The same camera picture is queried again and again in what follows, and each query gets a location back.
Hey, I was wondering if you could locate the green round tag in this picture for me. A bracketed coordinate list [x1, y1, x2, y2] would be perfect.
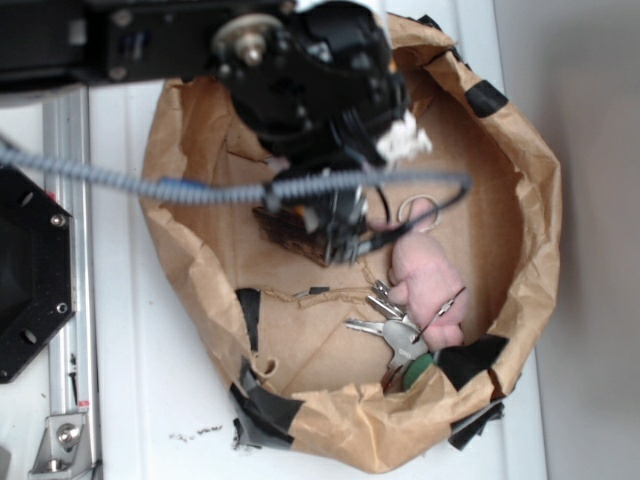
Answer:
[402, 353, 435, 391]

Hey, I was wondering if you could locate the aluminium frame rail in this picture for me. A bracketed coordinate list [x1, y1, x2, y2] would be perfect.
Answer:
[29, 87, 101, 480]

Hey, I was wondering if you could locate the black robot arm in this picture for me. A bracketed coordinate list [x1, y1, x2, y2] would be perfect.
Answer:
[1, 1, 408, 263]

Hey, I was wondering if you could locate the thin metal key chain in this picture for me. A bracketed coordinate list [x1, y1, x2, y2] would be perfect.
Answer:
[413, 287, 467, 344]

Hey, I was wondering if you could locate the silver key bunch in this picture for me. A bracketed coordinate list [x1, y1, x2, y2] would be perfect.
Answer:
[345, 281, 428, 378]

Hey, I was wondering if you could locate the grey coiled cable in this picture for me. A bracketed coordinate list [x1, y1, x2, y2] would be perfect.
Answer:
[0, 134, 474, 251]

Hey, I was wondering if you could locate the white rubber ring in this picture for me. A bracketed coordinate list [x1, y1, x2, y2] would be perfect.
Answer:
[398, 195, 443, 234]

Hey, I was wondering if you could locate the brown paper bag basket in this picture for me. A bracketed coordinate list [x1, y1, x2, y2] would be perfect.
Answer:
[142, 16, 562, 473]

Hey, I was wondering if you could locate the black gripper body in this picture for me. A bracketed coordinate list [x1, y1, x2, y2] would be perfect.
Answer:
[212, 1, 408, 263]

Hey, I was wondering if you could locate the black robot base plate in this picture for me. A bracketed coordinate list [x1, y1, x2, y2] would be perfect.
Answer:
[1, 167, 74, 384]

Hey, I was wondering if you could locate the metal corner bracket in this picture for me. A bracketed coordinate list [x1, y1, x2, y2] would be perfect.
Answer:
[28, 413, 91, 479]

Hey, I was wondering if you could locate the white paper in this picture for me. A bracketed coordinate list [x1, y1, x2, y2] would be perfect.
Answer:
[375, 110, 433, 165]

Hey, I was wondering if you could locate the dark wood bark piece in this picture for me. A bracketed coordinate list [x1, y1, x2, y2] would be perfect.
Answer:
[252, 207, 328, 267]

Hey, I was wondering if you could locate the pink plush toy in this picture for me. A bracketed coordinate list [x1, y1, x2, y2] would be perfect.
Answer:
[389, 218, 470, 352]

